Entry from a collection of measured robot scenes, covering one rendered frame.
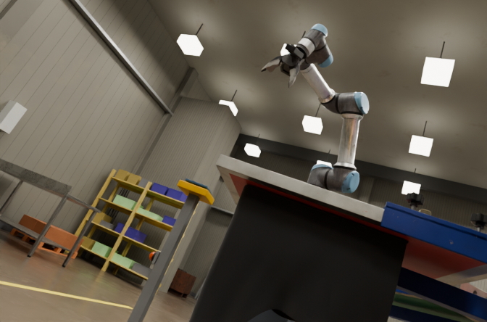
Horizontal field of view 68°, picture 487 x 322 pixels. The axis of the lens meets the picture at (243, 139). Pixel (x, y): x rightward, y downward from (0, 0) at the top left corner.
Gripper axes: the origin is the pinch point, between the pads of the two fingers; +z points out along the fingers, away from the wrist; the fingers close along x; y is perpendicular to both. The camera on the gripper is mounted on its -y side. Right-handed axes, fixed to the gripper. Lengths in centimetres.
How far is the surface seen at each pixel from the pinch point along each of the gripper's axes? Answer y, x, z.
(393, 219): -30, -67, 34
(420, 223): -30, -72, 31
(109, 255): 601, 298, 215
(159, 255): 10, -9, 84
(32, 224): 470, 391, 245
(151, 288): 10, -15, 94
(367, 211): -29, -60, 36
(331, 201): -29, -52, 39
